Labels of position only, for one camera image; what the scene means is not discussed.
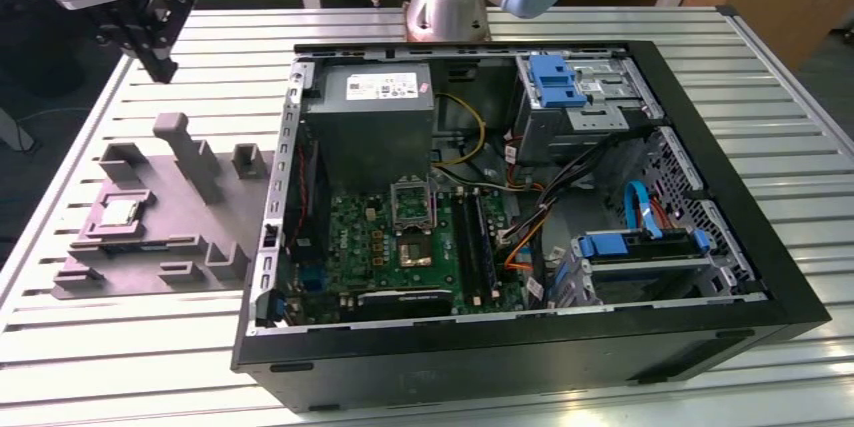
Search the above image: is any CPU with silver top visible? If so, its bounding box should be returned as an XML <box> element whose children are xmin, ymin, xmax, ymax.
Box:
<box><xmin>98</xmin><ymin>199</ymin><xmax>145</xmax><ymax>226</ymax></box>

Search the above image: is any CPU socket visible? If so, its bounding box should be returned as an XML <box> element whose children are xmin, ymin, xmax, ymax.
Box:
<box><xmin>392</xmin><ymin>230</ymin><xmax>440</xmax><ymax>272</ymax></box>

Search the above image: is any grey power supply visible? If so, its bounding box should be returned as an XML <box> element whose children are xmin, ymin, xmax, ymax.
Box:
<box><xmin>302</xmin><ymin>60</ymin><xmax>438</xmax><ymax>188</ymax></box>

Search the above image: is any grey parts rack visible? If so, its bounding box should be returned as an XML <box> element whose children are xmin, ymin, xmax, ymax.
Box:
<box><xmin>49</xmin><ymin>111</ymin><xmax>278</xmax><ymax>301</ymax></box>

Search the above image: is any RAM stick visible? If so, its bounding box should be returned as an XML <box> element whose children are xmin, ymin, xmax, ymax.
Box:
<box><xmin>98</xmin><ymin>244</ymin><xmax>172</xmax><ymax>254</ymax></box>
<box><xmin>468</xmin><ymin>192</ymin><xmax>502</xmax><ymax>299</ymax></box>

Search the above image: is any metal socket cover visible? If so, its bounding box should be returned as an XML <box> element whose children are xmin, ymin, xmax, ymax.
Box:
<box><xmin>388</xmin><ymin>174</ymin><xmax>438</xmax><ymax>233</ymax></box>

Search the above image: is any green motherboard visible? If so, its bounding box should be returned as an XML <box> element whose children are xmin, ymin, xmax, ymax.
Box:
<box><xmin>282</xmin><ymin>181</ymin><xmax>534</xmax><ymax>323</ymax></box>

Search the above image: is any blue plastic drive latch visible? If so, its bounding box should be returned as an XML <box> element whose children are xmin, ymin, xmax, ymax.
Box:
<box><xmin>525</xmin><ymin>54</ymin><xmax>588</xmax><ymax>109</ymax></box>

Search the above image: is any black graphics card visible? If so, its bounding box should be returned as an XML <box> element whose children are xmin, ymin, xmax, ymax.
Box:
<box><xmin>356</xmin><ymin>288</ymin><xmax>454</xmax><ymax>321</ymax></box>

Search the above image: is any silver disk bay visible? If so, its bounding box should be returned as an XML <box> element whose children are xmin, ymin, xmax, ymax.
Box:
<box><xmin>512</xmin><ymin>54</ymin><xmax>665</xmax><ymax>163</ymax></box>
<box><xmin>545</xmin><ymin>246</ymin><xmax>761</xmax><ymax>308</ymax></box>

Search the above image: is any blue disk carrier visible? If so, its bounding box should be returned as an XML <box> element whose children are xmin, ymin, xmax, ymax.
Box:
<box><xmin>576</xmin><ymin>229</ymin><xmax>712</xmax><ymax>263</ymax></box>

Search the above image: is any black PC case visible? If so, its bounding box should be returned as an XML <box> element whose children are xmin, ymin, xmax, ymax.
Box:
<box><xmin>229</xmin><ymin>39</ymin><xmax>833</xmax><ymax>413</ymax></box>

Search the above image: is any red black twisted wire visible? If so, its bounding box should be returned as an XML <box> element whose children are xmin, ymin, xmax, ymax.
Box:
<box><xmin>294</xmin><ymin>144</ymin><xmax>316</xmax><ymax>248</ymax></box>

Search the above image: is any yellow wire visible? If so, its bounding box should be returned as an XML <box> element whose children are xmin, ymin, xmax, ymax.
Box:
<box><xmin>430</xmin><ymin>91</ymin><xmax>486</xmax><ymax>167</ymax></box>

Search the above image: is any black white wire bundle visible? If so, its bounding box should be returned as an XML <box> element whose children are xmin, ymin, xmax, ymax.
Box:
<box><xmin>430</xmin><ymin>164</ymin><xmax>545</xmax><ymax>193</ymax></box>

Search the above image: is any black cable bundle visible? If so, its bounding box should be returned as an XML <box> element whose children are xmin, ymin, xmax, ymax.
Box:
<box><xmin>496</xmin><ymin>124</ymin><xmax>659</xmax><ymax>248</ymax></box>

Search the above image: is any orange wire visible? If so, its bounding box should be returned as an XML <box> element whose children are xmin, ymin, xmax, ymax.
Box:
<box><xmin>496</xmin><ymin>219</ymin><xmax>545</xmax><ymax>276</ymax></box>

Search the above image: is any blue flat data cable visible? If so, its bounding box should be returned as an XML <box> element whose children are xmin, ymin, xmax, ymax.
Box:
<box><xmin>623</xmin><ymin>181</ymin><xmax>665</xmax><ymax>241</ymax></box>

